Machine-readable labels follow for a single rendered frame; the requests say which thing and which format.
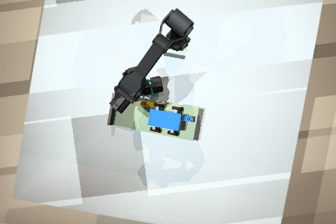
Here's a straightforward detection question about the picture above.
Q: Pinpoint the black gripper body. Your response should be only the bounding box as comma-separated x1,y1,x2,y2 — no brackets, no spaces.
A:
114,76,163,95

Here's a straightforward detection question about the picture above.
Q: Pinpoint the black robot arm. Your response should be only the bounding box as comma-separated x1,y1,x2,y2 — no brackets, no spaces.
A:
109,8,194,114

